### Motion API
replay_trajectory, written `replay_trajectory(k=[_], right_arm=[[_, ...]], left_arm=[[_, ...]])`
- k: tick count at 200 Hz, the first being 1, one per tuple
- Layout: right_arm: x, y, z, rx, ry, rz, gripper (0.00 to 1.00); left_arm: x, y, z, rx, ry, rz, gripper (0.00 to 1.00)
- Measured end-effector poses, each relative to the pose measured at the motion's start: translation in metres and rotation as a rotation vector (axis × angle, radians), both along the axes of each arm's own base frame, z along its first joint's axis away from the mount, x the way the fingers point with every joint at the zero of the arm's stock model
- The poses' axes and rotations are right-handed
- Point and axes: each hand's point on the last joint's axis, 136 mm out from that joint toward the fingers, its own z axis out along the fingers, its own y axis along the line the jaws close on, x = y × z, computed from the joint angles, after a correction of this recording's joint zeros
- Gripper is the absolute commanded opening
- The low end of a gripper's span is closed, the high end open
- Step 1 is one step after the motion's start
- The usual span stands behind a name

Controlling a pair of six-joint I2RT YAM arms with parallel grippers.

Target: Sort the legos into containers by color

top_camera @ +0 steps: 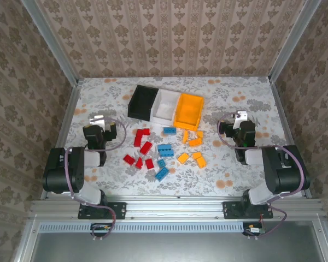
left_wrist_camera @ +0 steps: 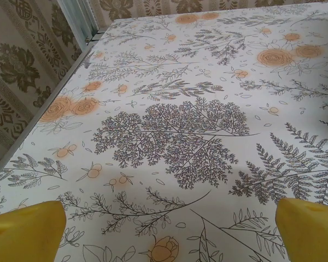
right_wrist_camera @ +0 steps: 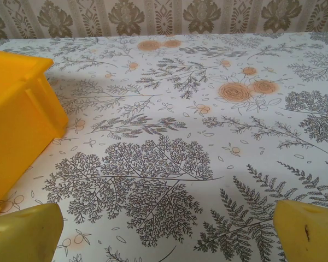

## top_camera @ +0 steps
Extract yellow plastic bin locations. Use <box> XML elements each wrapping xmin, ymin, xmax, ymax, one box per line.
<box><xmin>173</xmin><ymin>93</ymin><xmax>205</xmax><ymax>130</ymax></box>

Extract black plastic bin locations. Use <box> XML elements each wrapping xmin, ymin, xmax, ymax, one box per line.
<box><xmin>127</xmin><ymin>84</ymin><xmax>159</xmax><ymax>122</ymax></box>

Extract white plastic bin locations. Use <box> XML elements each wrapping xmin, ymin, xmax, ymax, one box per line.
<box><xmin>149</xmin><ymin>88</ymin><xmax>181</xmax><ymax>127</ymax></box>

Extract aluminium side rail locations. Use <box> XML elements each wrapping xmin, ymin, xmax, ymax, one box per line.
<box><xmin>40</xmin><ymin>79</ymin><xmax>84</xmax><ymax>200</ymax></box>
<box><xmin>270</xmin><ymin>81</ymin><xmax>313</xmax><ymax>199</ymax></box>

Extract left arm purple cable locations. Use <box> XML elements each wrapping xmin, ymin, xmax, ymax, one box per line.
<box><xmin>65</xmin><ymin>117</ymin><xmax>127</xmax><ymax>241</ymax></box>

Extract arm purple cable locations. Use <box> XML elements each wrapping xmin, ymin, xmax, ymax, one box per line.
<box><xmin>65</xmin><ymin>117</ymin><xmax>127</xmax><ymax>241</ymax></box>
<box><xmin>217</xmin><ymin>112</ymin><xmax>304</xmax><ymax>240</ymax></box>

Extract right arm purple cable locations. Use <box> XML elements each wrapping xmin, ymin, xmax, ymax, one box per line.
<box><xmin>217</xmin><ymin>112</ymin><xmax>304</xmax><ymax>240</ymax></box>

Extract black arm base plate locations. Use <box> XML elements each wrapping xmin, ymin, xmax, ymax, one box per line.
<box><xmin>222</xmin><ymin>200</ymin><xmax>274</xmax><ymax>220</ymax></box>
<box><xmin>77</xmin><ymin>201</ymin><xmax>127</xmax><ymax>220</ymax></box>

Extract long aluminium mounting rail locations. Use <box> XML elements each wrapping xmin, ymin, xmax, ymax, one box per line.
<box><xmin>30</xmin><ymin>194</ymin><xmax>325</xmax><ymax>219</ymax></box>

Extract aluminium frame post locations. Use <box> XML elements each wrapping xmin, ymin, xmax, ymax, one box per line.
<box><xmin>268</xmin><ymin>0</ymin><xmax>323</xmax><ymax>83</ymax></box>
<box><xmin>21</xmin><ymin>0</ymin><xmax>80</xmax><ymax>86</ymax></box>

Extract slotted grey cable duct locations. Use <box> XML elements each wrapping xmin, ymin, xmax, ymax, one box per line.
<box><xmin>39</xmin><ymin>221</ymin><xmax>245</xmax><ymax>234</ymax></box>

